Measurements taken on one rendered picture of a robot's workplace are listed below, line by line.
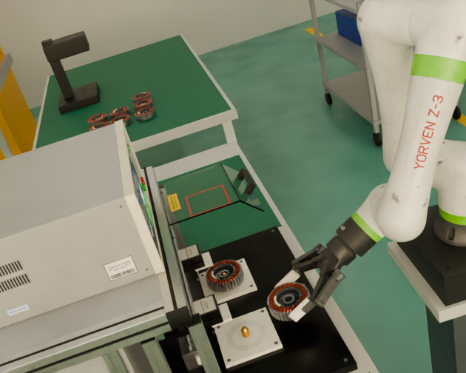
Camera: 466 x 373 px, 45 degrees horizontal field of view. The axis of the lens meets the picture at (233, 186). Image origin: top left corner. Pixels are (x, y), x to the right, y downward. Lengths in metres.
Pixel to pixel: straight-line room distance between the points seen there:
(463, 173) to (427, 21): 0.40
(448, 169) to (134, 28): 5.38
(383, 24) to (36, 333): 0.99
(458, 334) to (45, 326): 1.10
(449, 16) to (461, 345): 0.94
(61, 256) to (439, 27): 0.90
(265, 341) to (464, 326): 0.57
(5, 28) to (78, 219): 5.51
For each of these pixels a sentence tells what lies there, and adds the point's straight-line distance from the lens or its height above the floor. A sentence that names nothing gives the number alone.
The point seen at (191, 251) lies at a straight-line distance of 1.62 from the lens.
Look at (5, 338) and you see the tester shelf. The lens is 1.30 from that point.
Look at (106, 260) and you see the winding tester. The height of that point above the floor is 1.19.
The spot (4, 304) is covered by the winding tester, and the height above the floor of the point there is 1.17.
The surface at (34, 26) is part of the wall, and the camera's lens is 6.57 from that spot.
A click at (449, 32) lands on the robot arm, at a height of 1.43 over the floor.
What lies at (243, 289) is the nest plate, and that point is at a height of 0.78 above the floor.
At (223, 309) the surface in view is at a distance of 1.47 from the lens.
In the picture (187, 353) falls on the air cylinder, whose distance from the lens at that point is 1.48.
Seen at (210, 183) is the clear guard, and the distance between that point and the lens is 1.62.
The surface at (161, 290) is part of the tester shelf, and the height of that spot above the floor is 1.12.
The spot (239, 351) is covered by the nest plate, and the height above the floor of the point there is 0.78.
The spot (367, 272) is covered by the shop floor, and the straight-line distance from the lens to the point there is 2.83.
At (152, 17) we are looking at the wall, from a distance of 6.56.
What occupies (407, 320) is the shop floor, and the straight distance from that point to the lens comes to 2.58.
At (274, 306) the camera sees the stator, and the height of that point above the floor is 0.85.
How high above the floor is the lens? 1.84
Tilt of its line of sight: 29 degrees down
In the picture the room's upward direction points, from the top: 16 degrees counter-clockwise
